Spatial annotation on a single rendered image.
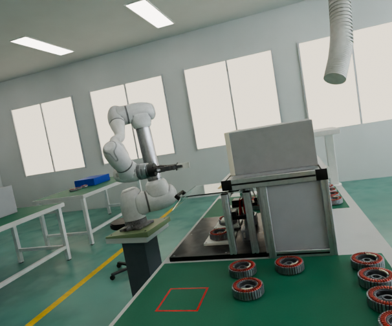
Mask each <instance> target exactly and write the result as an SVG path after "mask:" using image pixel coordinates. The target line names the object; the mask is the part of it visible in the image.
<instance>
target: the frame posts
mask: <svg viewBox="0 0 392 326"><path fill-rule="evenodd" d="M243 199H244V204H245V212H246V219H247V223H248V231H249V236H250V244H251V248H252V253H253V254H254V253H257V254H258V253H259V245H258V240H257V232H256V224H255V220H254V212H253V207H252V200H251V194H250V190H246V191H243ZM221 201H222V206H223V213H224V220H225V225H226V232H227V236H228V244H229V248H230V255H233V254H234V255H235V254H237V244H236V240H235V232H234V225H233V220H232V213H231V208H230V201H229V196H228V193H222V194H221Z"/></svg>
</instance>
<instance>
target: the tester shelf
mask: <svg viewBox="0 0 392 326"><path fill-rule="evenodd" d="M317 159H318V165H316V166H306V167H300V168H290V169H281V170H275V171H265V172H259V173H250V174H244V175H235V176H231V174H230V173H229V174H228V175H227V176H226V177H225V178H224V179H223V180H222V181H221V186H222V191H230V190H240V189H247V188H258V187H263V186H275V185H281V184H292V183H298V182H309V181H315V180H327V179H328V173H327V168H326V167H325V166H324V165H323V163H322V162H321V160H320V159H319V158H318V157H317Z"/></svg>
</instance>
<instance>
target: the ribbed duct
mask: <svg viewBox="0 0 392 326"><path fill-rule="evenodd" d="M328 2H329V19H330V20H329V22H330V43H329V55H328V60H327V65H326V68H325V74H324V77H323V79H324V81H325V82H327V83H330V84H333V85H339V84H342V83H344V82H345V81H346V79H347V73H348V70H349V64H350V60H351V55H352V52H353V47H354V45H353V43H354V40H353V39H354V38H353V22H352V21H353V20H352V12H351V0H328Z"/></svg>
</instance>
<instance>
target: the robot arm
mask: <svg viewBox="0 0 392 326"><path fill-rule="evenodd" d="M155 115H156V112H155V108H154V106H153V104H152V103H147V102H137V103H130V104H128V105H123V106H117V105H114V106H112V107H110V108H109V110H108V114H107V119H108V123H109V125H110V128H111V129H112V131H113V133H114V136H112V137H111V138H110V141H109V142H107V143H106V144H105V145H104V146H103V155H104V157H105V159H106V160H107V161H108V163H109V164H110V165H111V166H112V167H113V168H114V171H113V177H114V179H115V181H117V182H125V183H126V182H136V181H138V180H143V179H148V182H147V184H146V191H140V189H138V188H136V187H131V188H128V189H126V190H123V191H122V193H121V196H120V208H121V212H122V216H123V218H124V222H125V226H124V227H123V228H122V229H120V232H127V231H131V230H141V229H143V227H145V226H147V225H149V224H150V223H153V222H154V220H153V219H152V220H147V217H146V214H147V213H149V212H154V211H157V210H161V209H164V208H167V207H169V206H171V205H172V204H173V203H174V202H175V201H176V198H175V195H176V194H177V192H176V189H175V188H174V186H172V185H171V184H168V183H167V181H166V179H164V178H162V175H161V172H165V171H171V170H175V169H176V171H177V170H178V169H184V168H190V162H184V163H179V164H178V163H176V164H170V165H159V164H158V159H157V154H156V151H155V145H154V142H153V137H152V134H151V129H150V126H151V120H152V119H154V118H155ZM127 124H131V125H132V126H133V128H134V129H136V134H137V137H138V143H139V146H140V150H141V154H142V158H143V162H144V163H142V164H136V163H135V162H133V161H132V160H131V158H130V156H129V153H128V152H127V149H126V148H125V146H124V145H123V143H121V142H123V141H124V139H125V125H127Z"/></svg>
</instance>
